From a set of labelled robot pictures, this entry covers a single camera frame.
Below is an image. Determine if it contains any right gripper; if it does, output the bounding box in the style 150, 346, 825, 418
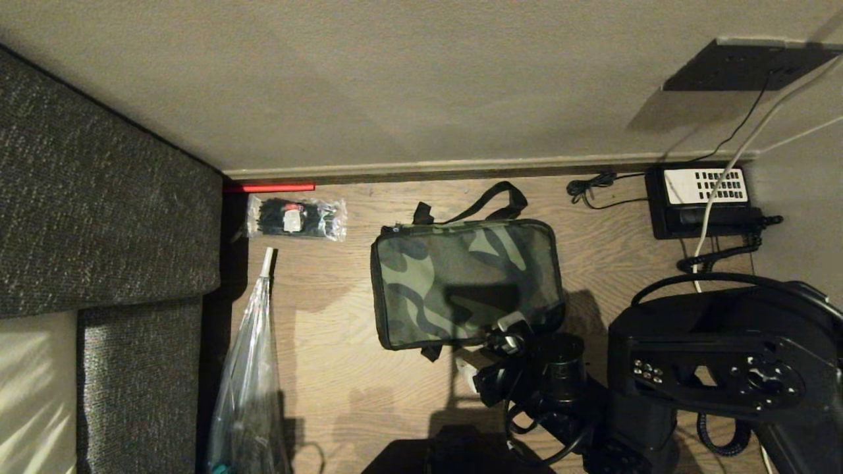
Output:
456, 342, 546, 410

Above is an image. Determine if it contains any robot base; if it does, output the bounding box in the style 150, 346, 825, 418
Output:
361, 425, 557, 474

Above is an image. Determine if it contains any camouflage zip bag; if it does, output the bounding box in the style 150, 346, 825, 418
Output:
369, 181, 567, 363

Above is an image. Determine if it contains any clear plastic bag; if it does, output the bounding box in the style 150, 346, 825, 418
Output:
206, 247, 295, 474

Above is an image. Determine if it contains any skirting board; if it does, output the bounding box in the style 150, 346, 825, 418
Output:
224, 150, 759, 186

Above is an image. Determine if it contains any red strip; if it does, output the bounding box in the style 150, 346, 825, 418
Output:
223, 183, 316, 194

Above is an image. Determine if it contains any black box with white grille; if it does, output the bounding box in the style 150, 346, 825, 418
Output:
645, 163, 784, 240

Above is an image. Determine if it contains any grey fabric sofa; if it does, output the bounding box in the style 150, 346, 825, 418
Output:
0, 45, 225, 474

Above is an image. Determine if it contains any thin black cable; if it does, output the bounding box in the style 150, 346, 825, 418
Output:
566, 69, 776, 210

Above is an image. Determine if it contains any plastic bag of cable ties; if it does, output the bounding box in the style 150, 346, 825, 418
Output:
245, 194, 348, 243

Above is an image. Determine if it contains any coiled black cable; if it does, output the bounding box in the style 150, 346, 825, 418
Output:
677, 227, 765, 275
696, 411, 753, 457

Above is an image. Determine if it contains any thin white cable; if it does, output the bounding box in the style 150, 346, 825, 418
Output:
756, 116, 843, 155

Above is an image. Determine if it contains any black wall plate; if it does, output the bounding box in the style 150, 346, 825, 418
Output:
661, 38, 843, 92

